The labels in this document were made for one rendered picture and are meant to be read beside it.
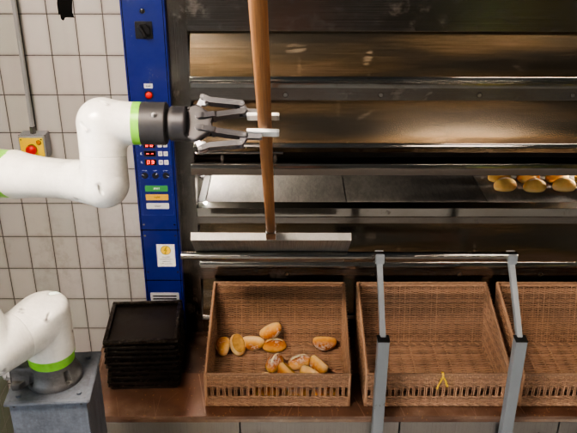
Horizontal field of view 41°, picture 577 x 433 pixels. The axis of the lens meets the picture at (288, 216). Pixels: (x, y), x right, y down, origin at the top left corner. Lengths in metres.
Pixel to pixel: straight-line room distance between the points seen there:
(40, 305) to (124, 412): 1.06
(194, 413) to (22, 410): 0.97
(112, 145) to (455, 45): 1.63
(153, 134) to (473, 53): 1.61
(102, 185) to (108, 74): 1.35
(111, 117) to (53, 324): 0.63
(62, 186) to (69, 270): 1.62
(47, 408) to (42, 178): 0.66
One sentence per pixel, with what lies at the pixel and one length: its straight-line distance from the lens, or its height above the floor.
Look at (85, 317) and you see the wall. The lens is 3.46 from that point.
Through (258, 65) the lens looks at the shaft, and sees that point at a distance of 1.37.
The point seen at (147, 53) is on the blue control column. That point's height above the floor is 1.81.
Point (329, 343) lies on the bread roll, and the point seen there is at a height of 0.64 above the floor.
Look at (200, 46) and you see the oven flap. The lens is 2.90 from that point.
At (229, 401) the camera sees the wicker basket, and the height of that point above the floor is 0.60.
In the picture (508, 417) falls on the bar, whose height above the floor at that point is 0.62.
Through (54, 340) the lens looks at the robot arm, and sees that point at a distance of 2.08.
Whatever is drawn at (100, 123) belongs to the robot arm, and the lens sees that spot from 1.65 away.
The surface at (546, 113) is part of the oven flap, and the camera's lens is 3.12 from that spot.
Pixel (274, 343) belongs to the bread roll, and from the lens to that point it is 3.22.
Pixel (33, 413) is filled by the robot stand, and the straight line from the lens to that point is 2.18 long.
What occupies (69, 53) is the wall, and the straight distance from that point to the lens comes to 2.98.
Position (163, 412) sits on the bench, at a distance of 3.00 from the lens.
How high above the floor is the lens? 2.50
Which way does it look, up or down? 26 degrees down
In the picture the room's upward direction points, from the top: straight up
